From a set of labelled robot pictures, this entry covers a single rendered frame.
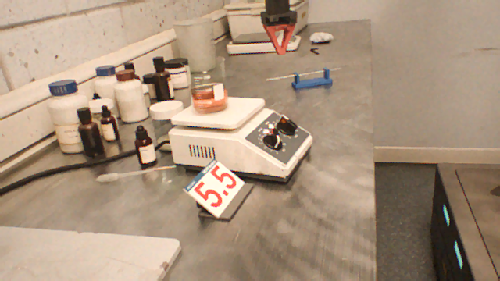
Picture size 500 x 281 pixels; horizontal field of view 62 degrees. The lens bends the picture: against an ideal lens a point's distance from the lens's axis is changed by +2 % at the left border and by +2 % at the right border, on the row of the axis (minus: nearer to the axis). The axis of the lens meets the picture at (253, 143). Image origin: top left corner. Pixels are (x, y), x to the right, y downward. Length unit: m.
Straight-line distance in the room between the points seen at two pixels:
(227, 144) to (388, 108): 1.67
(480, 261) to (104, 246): 0.86
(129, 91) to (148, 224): 0.43
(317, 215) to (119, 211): 0.27
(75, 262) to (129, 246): 0.06
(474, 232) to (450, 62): 1.13
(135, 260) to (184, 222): 0.09
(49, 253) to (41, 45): 0.56
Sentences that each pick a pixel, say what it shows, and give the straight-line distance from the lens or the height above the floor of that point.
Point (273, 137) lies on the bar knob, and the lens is 0.61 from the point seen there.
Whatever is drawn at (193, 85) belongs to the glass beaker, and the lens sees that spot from 0.64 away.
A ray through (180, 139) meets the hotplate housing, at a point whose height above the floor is 0.81.
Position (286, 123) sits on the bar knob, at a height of 0.81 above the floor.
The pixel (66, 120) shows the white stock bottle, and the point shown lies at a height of 0.82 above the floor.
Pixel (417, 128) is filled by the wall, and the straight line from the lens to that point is 2.27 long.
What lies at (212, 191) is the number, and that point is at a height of 0.77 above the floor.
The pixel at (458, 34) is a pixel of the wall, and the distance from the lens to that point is 2.17.
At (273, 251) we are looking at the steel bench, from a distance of 0.48.
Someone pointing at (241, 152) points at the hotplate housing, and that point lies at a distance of 0.61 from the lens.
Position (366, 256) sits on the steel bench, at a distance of 0.48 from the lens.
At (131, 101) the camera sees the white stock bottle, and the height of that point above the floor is 0.80.
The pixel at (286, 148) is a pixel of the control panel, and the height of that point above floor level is 0.79.
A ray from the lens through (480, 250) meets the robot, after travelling 1.17.
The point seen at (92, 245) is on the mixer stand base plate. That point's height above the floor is 0.76.
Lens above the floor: 1.05
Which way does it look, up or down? 24 degrees down
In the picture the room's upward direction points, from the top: 6 degrees counter-clockwise
